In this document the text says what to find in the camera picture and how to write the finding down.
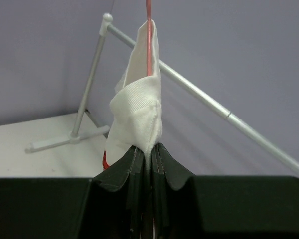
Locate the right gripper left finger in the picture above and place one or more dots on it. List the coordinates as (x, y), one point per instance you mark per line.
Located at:
(108, 206)

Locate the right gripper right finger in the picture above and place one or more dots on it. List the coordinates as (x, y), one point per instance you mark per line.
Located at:
(189, 206)

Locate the white t-shirt red print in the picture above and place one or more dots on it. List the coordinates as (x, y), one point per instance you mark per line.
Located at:
(136, 106)

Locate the pink wire hanger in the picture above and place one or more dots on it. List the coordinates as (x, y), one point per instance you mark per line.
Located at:
(149, 38)

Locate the white clothes rack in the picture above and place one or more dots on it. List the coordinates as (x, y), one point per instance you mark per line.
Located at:
(75, 136)

